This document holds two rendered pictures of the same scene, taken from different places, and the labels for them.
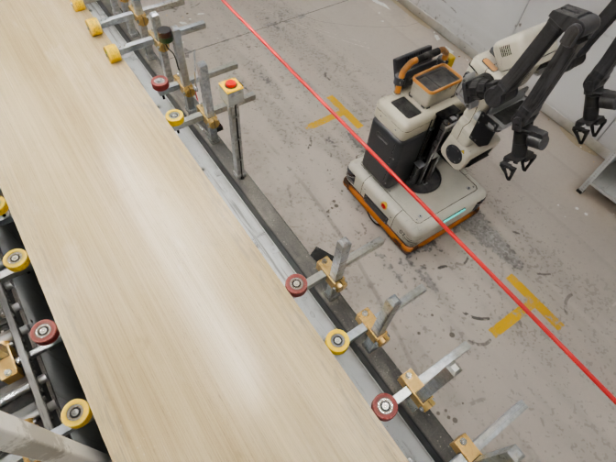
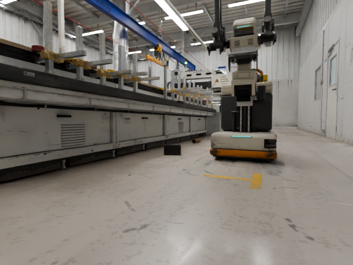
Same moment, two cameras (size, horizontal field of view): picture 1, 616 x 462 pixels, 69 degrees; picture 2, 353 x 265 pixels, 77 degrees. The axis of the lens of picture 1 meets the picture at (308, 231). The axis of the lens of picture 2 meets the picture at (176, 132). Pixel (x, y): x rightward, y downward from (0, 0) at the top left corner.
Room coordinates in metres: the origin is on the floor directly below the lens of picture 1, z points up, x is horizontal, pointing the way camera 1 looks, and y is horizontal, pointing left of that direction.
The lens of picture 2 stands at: (0.08, -2.43, 0.40)
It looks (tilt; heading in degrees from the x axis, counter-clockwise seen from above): 3 degrees down; 63
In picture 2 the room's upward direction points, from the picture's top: straight up
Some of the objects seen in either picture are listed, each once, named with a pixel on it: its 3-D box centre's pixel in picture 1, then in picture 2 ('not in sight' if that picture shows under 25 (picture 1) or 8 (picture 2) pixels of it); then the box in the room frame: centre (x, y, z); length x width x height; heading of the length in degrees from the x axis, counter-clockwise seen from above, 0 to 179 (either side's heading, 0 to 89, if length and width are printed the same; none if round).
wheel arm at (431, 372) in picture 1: (423, 379); (110, 73); (0.46, -0.45, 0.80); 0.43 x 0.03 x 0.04; 130
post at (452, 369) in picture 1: (429, 389); (102, 61); (0.40, -0.44, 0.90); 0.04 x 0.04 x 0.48; 40
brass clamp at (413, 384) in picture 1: (416, 390); (104, 73); (0.42, -0.43, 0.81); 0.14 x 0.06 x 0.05; 40
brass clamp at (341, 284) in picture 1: (331, 274); (136, 79); (0.80, -0.11, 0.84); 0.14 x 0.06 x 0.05; 40
